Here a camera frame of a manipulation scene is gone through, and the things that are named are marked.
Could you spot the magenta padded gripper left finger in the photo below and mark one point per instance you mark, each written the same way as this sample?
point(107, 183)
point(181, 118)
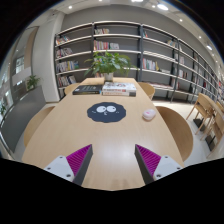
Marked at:
point(72, 167)

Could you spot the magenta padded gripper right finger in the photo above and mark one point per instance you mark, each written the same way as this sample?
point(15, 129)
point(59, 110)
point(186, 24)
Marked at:
point(153, 166)

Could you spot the pink computer mouse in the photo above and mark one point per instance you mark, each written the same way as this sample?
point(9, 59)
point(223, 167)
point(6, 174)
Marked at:
point(149, 114)

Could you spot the dark round cartoon mouse pad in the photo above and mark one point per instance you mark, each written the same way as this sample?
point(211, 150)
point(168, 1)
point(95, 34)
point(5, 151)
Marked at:
point(106, 112)

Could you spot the wooden chair right near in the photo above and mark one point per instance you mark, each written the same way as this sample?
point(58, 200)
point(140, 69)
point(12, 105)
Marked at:
point(179, 129)

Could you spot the wooden chair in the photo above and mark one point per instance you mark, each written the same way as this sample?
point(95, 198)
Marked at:
point(70, 88)
point(148, 89)
point(31, 129)
point(212, 120)
point(179, 129)

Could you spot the wooden chair left near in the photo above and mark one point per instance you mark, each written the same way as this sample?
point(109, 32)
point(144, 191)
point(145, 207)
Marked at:
point(31, 129)

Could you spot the wooden chair left far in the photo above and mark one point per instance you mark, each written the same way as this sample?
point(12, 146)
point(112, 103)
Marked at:
point(70, 88)

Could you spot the grey partition counter left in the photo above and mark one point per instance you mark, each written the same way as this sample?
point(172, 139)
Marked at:
point(19, 116)

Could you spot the stack of white red books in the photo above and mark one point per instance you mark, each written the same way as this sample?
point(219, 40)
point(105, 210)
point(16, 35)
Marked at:
point(119, 88)

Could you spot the black book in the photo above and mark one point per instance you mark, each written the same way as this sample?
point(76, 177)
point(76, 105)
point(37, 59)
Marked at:
point(87, 89)

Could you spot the small green plant left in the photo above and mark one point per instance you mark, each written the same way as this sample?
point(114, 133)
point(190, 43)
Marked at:
point(32, 82)

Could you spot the large grey bookshelf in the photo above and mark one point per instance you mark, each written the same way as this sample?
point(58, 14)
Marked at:
point(175, 69)

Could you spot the green potted plant white pot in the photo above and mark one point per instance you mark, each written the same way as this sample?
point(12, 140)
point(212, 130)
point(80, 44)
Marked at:
point(107, 64)

